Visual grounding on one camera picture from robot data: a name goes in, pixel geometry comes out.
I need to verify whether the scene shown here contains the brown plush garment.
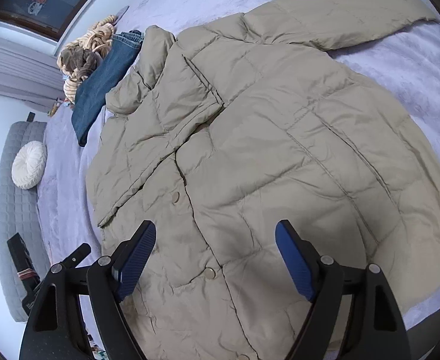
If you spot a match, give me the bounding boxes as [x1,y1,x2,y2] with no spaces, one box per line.
[57,46,103,80]

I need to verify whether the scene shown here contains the grey flat object on bed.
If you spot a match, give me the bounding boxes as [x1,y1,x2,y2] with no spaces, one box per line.
[116,6,130,21]

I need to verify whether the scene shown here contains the round white pleated cushion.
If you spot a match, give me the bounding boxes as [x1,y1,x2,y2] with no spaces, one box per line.
[12,141,47,190]

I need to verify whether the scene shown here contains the lavender plush bed blanket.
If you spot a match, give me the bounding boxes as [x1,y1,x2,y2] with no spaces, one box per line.
[35,0,440,360]

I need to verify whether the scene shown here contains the blue denim jeans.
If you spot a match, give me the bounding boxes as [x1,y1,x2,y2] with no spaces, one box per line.
[71,30,144,147]

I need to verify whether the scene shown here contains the beige puffer jacket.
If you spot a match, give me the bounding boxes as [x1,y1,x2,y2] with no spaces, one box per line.
[86,0,440,359]

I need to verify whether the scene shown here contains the tan striped knit garment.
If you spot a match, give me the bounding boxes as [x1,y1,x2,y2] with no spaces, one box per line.
[57,15,117,104]

